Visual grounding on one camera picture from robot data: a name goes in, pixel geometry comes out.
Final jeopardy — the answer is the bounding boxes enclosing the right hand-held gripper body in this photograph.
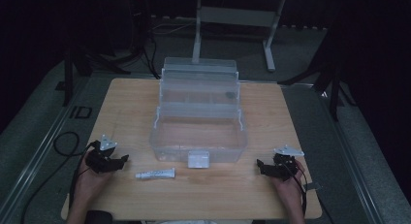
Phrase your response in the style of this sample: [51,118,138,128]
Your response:
[270,144,305,182]

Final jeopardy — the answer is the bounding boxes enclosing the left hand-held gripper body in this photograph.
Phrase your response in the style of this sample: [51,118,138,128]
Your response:
[84,134,123,175]

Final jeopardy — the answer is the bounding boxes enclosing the person's right hand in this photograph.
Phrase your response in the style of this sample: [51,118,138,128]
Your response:
[270,159,306,201]

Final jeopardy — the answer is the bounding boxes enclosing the person's left hand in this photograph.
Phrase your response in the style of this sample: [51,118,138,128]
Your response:
[77,149,114,199]

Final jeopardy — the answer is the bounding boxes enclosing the white tube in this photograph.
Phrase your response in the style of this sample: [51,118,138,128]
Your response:
[134,167,176,180]

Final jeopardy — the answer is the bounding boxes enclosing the person's dark clothing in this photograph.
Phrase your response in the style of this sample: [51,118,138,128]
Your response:
[84,209,114,224]

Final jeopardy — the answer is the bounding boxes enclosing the clear plastic tiered storage box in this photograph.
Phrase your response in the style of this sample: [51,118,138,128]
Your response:
[148,56,249,170]

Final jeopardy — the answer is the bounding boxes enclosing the black metal stand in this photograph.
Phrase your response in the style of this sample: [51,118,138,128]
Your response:
[62,43,144,108]
[277,19,358,122]

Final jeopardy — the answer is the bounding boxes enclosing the dark computer tower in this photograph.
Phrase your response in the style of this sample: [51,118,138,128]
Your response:
[127,0,153,57]

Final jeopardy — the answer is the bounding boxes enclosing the black floor cables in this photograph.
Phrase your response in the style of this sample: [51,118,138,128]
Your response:
[142,21,195,80]

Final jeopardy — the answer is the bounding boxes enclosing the white metal desk frame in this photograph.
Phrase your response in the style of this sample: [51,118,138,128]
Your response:
[191,0,287,73]

